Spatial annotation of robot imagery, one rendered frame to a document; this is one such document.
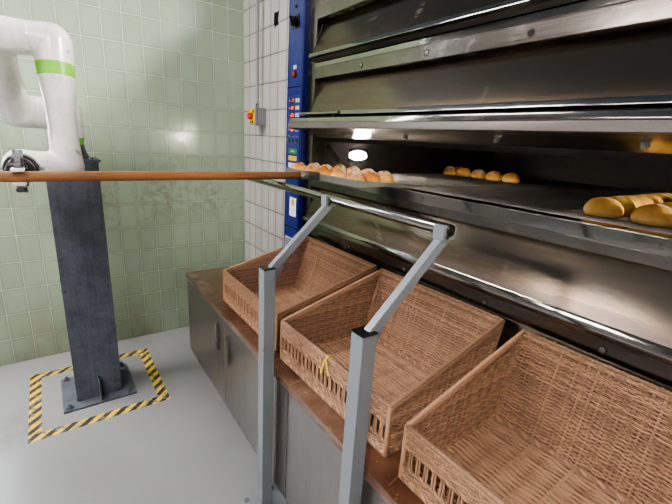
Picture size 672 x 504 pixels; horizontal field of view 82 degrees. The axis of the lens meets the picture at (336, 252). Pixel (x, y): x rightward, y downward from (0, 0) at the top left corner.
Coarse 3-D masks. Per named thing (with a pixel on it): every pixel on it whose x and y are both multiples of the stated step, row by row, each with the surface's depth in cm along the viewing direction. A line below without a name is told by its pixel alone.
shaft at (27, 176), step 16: (0, 176) 105; (16, 176) 107; (32, 176) 109; (48, 176) 112; (64, 176) 114; (80, 176) 116; (96, 176) 118; (112, 176) 121; (128, 176) 123; (144, 176) 126; (160, 176) 129; (176, 176) 132; (192, 176) 135; (208, 176) 138; (224, 176) 141; (240, 176) 145; (256, 176) 149; (272, 176) 153; (288, 176) 157
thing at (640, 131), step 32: (320, 128) 166; (352, 128) 147; (384, 128) 133; (416, 128) 121; (448, 128) 112; (480, 128) 103; (512, 128) 96; (544, 128) 90; (576, 128) 84; (608, 128) 80; (640, 128) 75
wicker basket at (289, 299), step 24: (312, 240) 201; (240, 264) 185; (264, 264) 193; (312, 264) 198; (336, 264) 183; (360, 264) 170; (240, 288) 166; (288, 288) 202; (312, 288) 195; (336, 288) 153; (360, 288) 161; (240, 312) 169; (288, 312) 142; (312, 336) 152
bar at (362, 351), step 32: (320, 192) 130; (416, 224) 95; (448, 224) 89; (288, 256) 123; (384, 320) 85; (352, 352) 85; (352, 384) 86; (352, 416) 87; (352, 448) 89; (352, 480) 91
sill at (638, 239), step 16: (384, 192) 158; (400, 192) 151; (416, 192) 144; (432, 192) 145; (448, 208) 133; (464, 208) 128; (480, 208) 123; (496, 208) 118; (512, 208) 116; (528, 224) 111; (544, 224) 107; (560, 224) 103; (576, 224) 100; (592, 224) 97; (608, 224) 98; (608, 240) 95; (624, 240) 92; (640, 240) 90; (656, 240) 87
